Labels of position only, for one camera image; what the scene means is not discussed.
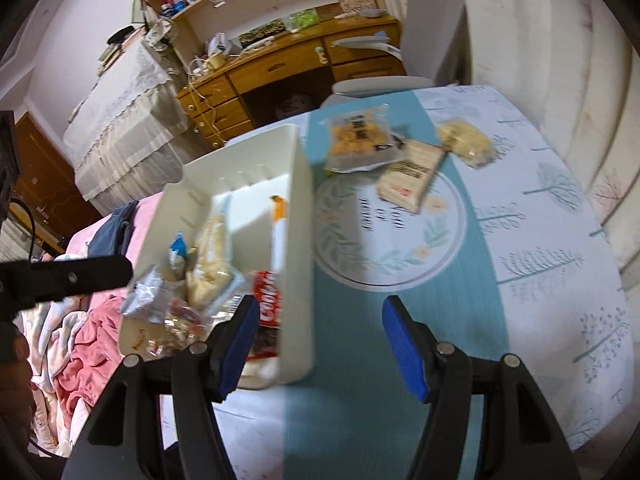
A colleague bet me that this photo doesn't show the white plastic organizer tray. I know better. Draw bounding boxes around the white plastic organizer tray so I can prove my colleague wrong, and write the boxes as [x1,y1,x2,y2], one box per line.
[134,122,314,385]

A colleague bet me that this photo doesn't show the Lipo cream biscuit pack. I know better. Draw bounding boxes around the Lipo cream biscuit pack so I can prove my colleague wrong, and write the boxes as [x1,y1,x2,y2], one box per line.
[247,271,282,361]

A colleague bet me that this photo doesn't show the black cable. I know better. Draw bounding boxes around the black cable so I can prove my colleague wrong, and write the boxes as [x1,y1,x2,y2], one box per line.
[6,196,39,264]

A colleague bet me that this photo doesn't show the red candy packet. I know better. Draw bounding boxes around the red candy packet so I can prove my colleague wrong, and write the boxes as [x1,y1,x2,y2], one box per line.
[146,299,210,359]

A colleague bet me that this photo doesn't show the brown wooden door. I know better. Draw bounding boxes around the brown wooden door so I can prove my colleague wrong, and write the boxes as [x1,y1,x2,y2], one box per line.
[15,113,102,256]

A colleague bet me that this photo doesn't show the teal and white tablecloth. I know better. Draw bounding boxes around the teal and white tablecloth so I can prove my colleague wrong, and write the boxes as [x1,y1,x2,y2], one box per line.
[215,86,634,479]

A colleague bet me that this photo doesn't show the blue white snack packet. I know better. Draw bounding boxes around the blue white snack packet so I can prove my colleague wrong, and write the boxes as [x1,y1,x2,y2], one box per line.
[168,232,188,281]

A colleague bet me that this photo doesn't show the clear bag orange cubes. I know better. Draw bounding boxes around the clear bag orange cubes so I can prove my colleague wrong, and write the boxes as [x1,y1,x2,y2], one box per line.
[321,104,406,174]

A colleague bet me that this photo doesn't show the grey office chair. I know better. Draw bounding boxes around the grey office chair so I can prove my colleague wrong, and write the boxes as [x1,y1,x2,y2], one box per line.
[322,0,471,106]

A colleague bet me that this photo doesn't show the green snack bag on desk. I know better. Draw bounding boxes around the green snack bag on desk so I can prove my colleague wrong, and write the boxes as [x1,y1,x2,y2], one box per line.
[283,8,320,34]

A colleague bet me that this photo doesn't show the pink bed blanket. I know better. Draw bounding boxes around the pink bed blanket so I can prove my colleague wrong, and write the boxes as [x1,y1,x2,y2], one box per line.
[29,192,166,456]

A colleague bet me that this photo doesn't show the operator left hand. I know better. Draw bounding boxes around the operator left hand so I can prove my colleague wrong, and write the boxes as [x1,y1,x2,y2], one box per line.
[1,323,35,448]

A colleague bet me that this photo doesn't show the lace covered piano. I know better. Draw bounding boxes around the lace covered piano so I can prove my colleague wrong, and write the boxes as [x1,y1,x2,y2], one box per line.
[63,39,212,216]

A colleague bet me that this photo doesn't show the dark corn snack box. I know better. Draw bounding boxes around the dark corn snack box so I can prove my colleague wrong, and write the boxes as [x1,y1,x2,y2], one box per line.
[239,18,288,49]

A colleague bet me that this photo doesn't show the orange white oat bar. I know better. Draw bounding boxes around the orange white oat bar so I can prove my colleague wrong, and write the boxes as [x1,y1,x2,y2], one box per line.
[270,195,288,278]

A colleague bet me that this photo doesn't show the wooden desk with drawers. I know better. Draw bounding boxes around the wooden desk with drawers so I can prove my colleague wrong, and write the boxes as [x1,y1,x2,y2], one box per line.
[177,15,405,148]

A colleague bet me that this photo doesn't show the white silver snack packet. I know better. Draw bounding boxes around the white silver snack packet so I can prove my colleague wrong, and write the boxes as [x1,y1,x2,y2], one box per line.
[119,264,186,324]

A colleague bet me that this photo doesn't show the navy blue garment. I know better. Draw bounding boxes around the navy blue garment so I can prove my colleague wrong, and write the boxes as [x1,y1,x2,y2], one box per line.
[88,200,139,258]

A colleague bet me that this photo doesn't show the floral white blanket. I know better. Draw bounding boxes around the floral white blanket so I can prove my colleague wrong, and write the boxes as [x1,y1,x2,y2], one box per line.
[20,296,89,457]

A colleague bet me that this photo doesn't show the floral cream curtain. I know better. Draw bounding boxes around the floral cream curtain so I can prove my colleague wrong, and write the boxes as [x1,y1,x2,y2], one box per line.
[454,0,640,286]

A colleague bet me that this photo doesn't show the clear bag puffed cake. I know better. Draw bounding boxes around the clear bag puffed cake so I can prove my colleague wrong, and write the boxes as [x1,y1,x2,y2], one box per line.
[436,119,497,168]

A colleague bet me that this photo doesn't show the beige soda cracker pack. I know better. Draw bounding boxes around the beige soda cracker pack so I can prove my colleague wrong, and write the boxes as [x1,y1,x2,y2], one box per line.
[375,140,448,214]

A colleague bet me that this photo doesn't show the yellow mug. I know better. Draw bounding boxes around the yellow mug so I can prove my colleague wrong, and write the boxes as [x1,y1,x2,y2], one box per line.
[205,52,227,72]

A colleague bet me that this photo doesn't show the white plastic bag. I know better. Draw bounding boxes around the white plastic bag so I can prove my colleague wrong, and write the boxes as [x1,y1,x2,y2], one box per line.
[207,32,231,56]

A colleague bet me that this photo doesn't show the pink fleece robe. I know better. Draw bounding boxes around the pink fleece robe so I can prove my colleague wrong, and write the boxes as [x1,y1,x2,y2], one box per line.
[53,295,122,427]

